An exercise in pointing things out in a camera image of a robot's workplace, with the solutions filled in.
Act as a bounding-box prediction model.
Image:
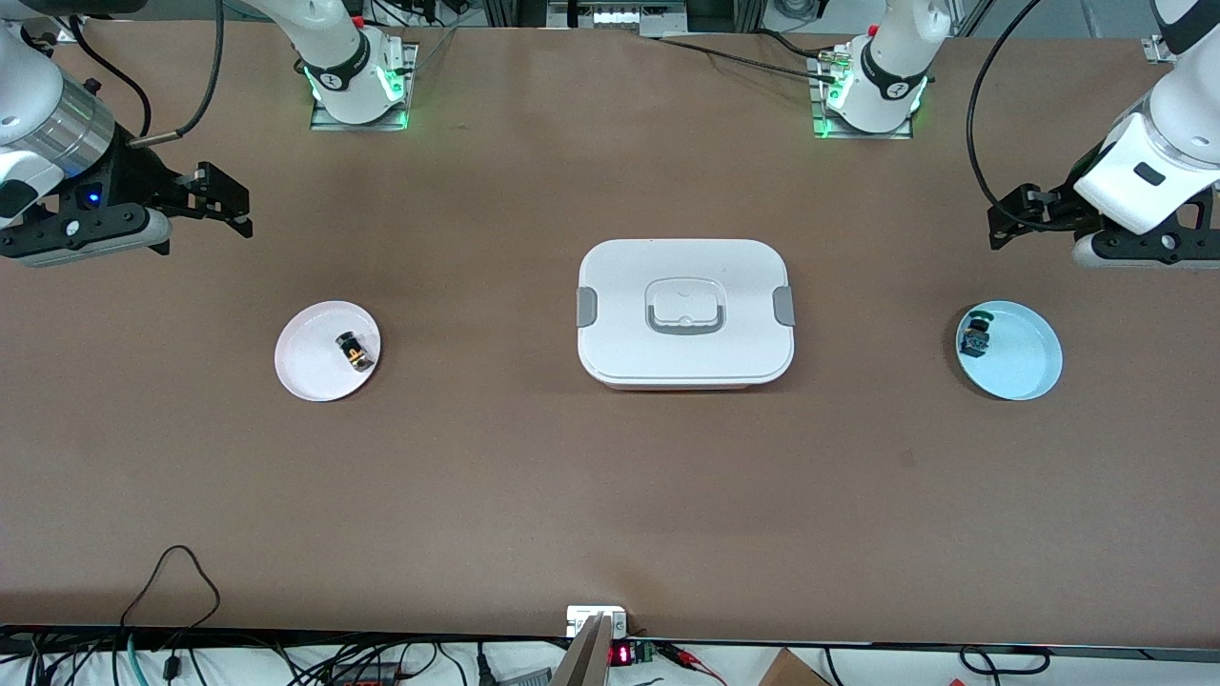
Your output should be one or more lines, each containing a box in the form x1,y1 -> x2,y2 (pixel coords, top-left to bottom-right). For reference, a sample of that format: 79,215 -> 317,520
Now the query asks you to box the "red clip lead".
656,642 -> 727,683

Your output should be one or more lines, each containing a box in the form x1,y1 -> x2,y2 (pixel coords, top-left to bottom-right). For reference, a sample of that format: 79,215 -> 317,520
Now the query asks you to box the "black right camera bracket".
0,204 -> 146,260

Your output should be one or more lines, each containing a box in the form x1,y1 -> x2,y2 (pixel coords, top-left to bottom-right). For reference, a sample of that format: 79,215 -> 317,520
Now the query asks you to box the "orange black switch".
335,330 -> 376,373

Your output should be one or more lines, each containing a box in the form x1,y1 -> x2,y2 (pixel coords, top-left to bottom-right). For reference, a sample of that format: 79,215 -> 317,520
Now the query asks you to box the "black cable oval loop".
958,645 -> 1051,676

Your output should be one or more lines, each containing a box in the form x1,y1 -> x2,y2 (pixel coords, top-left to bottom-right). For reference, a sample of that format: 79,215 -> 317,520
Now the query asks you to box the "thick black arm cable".
61,13 -> 153,140
966,0 -> 1089,235
127,0 -> 226,150

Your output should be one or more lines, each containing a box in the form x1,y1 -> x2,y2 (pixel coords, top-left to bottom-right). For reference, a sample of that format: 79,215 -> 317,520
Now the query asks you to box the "white lunch box grey handle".
576,238 -> 796,393

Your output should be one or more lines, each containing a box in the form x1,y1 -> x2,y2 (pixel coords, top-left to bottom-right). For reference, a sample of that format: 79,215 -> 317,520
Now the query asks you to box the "black cable on table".
656,29 -> 840,83

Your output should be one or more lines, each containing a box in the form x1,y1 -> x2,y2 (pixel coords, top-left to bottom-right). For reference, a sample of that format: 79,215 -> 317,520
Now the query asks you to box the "thin black cable loop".
119,544 -> 223,632

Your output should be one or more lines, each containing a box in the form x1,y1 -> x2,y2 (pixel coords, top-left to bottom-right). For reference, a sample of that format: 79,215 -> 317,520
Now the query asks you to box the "thin grey wire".
405,26 -> 459,75

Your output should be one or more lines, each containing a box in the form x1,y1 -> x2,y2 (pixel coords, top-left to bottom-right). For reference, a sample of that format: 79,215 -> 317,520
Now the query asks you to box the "light blue round plate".
955,300 -> 1065,402

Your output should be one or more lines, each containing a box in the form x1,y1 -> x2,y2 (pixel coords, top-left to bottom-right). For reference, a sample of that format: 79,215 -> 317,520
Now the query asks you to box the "grey angled beam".
550,614 -> 614,686

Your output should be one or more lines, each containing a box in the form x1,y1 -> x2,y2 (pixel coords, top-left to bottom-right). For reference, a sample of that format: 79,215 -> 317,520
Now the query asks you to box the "pink round plate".
274,300 -> 383,403

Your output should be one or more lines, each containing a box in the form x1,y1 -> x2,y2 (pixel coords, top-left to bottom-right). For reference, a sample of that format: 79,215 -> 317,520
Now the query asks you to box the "black left camera bracket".
1091,195 -> 1217,266

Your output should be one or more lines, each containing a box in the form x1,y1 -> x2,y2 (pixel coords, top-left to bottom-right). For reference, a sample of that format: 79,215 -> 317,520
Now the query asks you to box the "green blue switch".
958,309 -> 994,359

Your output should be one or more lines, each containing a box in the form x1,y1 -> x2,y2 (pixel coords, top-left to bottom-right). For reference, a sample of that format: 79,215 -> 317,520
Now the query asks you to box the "aluminium frame with white device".
481,0 -> 768,39

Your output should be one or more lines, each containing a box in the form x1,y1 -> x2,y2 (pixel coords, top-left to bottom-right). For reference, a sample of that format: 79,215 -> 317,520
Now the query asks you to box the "black camera bracket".
1091,195 -> 1217,266
0,204 -> 146,260

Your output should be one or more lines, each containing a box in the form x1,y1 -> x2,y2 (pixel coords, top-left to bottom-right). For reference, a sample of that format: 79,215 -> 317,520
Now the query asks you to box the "brown cardboard piece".
757,648 -> 832,686

